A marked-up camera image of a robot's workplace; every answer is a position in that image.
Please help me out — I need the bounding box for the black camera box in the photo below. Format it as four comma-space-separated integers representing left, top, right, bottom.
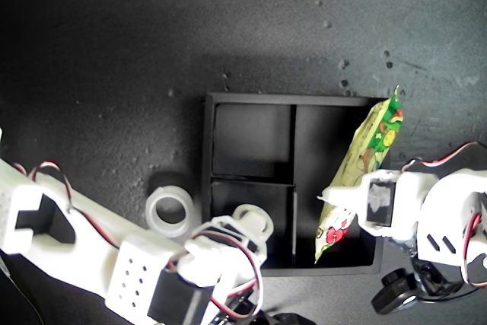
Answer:
262, 311, 319, 325
371, 268, 419, 317

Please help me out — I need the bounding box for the thin grey wire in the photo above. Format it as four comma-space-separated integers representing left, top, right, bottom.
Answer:
0, 254, 43, 325

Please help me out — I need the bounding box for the black compartment tray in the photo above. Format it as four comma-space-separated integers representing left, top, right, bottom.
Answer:
200, 91, 385, 277

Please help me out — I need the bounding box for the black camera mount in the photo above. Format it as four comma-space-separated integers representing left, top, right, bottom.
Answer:
406, 237, 469, 299
215, 288, 263, 325

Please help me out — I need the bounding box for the green printed snack bar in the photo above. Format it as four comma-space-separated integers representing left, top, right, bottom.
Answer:
314, 84, 405, 265

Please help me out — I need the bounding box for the large white tape roll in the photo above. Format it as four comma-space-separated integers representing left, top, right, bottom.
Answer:
145, 183, 196, 241

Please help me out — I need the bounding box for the arm red servo wire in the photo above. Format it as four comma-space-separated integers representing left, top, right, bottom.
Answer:
402, 141, 487, 170
210, 241, 266, 321
13, 161, 119, 247
459, 212, 487, 288

